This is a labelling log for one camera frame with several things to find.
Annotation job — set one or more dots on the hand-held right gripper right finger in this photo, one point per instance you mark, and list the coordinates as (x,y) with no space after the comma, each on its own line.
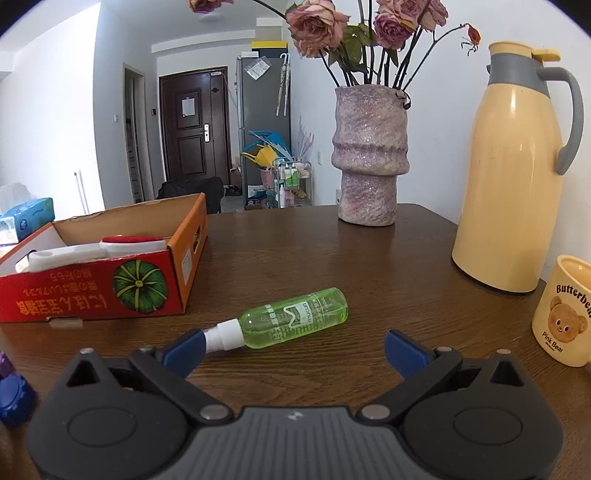
(402,354)

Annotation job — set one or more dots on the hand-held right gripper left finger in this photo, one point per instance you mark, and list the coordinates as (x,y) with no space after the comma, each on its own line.
(189,349)

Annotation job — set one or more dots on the green spray bottle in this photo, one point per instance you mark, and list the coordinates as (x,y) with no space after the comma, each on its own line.
(286,318)

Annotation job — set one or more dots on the orange-rimmed cardboard box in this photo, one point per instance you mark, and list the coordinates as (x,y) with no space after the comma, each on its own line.
(92,290)

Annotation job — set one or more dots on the white and red lint brush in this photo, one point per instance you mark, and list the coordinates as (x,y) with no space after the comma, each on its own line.
(92,253)

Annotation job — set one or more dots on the cream bear mug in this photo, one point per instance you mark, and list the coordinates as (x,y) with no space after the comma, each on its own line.
(561,314)

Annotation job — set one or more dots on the blue ridged cap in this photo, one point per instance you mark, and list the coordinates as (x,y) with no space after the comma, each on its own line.
(16,399)

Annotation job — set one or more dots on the purple small object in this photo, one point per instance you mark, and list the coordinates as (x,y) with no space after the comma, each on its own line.
(4,364)

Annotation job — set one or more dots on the pink bucket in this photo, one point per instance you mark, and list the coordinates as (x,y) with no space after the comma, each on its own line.
(266,176)

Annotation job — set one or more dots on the pink textured vase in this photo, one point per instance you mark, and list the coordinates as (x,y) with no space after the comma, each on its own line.
(369,157)

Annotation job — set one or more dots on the yellow dustpan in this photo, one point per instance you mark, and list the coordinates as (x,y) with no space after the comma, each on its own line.
(261,157)

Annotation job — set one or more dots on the yellow thermos jug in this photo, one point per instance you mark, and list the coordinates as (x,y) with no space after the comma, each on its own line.
(503,175)

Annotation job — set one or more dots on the blue tissue pack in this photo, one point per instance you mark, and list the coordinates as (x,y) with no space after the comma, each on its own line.
(27,217)

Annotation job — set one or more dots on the dark brown door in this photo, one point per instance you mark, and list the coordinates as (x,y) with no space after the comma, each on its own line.
(194,124)

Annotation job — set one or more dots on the grey refrigerator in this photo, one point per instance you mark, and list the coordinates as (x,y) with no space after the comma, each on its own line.
(263,106)

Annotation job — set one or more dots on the white hanging umbrella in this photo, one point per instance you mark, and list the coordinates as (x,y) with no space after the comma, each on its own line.
(284,83)

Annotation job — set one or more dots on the yellow box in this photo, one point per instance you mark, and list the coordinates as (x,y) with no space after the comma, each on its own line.
(270,45)

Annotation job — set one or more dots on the dried pink roses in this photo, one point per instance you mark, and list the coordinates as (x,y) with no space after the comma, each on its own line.
(323,23)

